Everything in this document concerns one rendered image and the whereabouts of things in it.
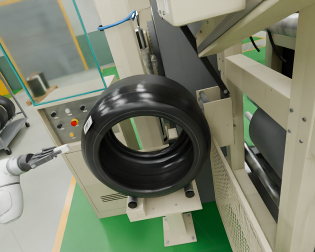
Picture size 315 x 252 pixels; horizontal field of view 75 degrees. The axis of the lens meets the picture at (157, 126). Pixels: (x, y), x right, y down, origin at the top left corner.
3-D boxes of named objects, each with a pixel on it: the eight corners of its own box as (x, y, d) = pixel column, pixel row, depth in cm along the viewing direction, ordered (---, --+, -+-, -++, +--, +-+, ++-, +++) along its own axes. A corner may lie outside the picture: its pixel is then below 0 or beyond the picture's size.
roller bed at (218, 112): (201, 131, 138) (195, 90, 123) (223, 127, 137) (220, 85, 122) (209, 149, 121) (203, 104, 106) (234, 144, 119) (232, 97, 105)
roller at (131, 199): (139, 156, 127) (140, 161, 130) (132, 156, 127) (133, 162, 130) (136, 202, 97) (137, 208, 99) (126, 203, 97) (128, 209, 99)
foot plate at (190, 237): (162, 218, 192) (162, 216, 191) (191, 213, 190) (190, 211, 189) (164, 247, 169) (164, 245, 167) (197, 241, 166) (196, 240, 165)
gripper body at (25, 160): (14, 163, 92) (32, 156, 90) (24, 151, 99) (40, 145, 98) (25, 174, 95) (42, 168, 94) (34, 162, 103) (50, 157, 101)
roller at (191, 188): (184, 147, 125) (183, 153, 128) (177, 147, 125) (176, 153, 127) (196, 192, 95) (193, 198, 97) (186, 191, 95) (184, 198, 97)
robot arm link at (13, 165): (14, 153, 100) (24, 149, 99) (26, 166, 104) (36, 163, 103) (2, 166, 92) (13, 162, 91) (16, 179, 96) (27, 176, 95)
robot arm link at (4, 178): (22, 156, 104) (27, 181, 102) (-2, 165, 107) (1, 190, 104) (2, 156, 94) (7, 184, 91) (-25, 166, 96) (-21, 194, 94)
